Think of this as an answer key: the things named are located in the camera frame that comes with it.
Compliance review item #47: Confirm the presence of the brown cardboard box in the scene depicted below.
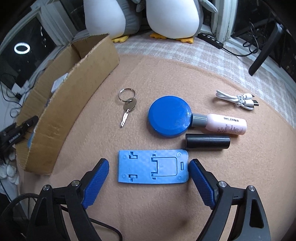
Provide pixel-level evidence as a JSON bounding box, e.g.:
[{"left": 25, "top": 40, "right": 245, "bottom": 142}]
[{"left": 16, "top": 34, "right": 119, "bottom": 175}]

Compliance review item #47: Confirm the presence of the black cylinder tube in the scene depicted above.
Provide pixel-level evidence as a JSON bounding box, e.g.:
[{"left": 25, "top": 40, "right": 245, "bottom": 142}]
[{"left": 185, "top": 133, "right": 231, "bottom": 150}]

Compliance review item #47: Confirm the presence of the blue plastic phone stand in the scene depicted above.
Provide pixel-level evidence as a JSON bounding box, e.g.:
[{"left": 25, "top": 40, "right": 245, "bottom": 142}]
[{"left": 118, "top": 149, "right": 189, "bottom": 184}]

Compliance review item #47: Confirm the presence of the pink bottle grey cap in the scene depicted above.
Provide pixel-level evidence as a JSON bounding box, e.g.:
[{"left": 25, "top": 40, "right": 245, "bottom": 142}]
[{"left": 192, "top": 113, "right": 247, "bottom": 135}]

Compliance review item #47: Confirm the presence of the blue round case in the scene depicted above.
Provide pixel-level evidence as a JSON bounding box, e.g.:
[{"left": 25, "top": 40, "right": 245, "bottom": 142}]
[{"left": 148, "top": 95, "right": 192, "bottom": 138}]

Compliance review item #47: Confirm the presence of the silver key with ring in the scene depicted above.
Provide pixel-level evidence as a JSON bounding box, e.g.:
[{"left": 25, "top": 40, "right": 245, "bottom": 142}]
[{"left": 118, "top": 88, "right": 137, "bottom": 128}]

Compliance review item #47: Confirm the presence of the white charger adapter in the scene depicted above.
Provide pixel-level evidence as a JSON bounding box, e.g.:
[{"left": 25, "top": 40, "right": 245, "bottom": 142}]
[{"left": 51, "top": 73, "right": 68, "bottom": 94}]

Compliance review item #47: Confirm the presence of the plaid grey blanket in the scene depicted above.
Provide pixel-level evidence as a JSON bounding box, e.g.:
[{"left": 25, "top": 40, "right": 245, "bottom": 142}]
[{"left": 115, "top": 33, "right": 295, "bottom": 126}]

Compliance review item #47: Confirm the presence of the large plush penguin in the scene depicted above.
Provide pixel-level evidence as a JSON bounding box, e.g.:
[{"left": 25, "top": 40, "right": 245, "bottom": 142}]
[{"left": 83, "top": 0, "right": 142, "bottom": 43}]

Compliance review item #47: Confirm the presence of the black power strip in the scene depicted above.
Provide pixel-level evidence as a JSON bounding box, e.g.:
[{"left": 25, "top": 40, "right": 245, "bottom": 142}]
[{"left": 197, "top": 33, "right": 224, "bottom": 49}]

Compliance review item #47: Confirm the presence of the small plush penguin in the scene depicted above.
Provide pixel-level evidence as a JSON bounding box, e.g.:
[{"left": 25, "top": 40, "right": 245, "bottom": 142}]
[{"left": 134, "top": 0, "right": 218, "bottom": 44}]

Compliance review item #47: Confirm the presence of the black tripod stand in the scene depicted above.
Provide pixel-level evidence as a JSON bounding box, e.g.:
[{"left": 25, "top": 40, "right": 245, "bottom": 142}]
[{"left": 231, "top": 18, "right": 285, "bottom": 76}]

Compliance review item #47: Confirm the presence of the white coiled usb cable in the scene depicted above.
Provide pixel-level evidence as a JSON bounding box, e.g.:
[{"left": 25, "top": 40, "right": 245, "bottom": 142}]
[{"left": 215, "top": 89, "right": 260, "bottom": 111}]

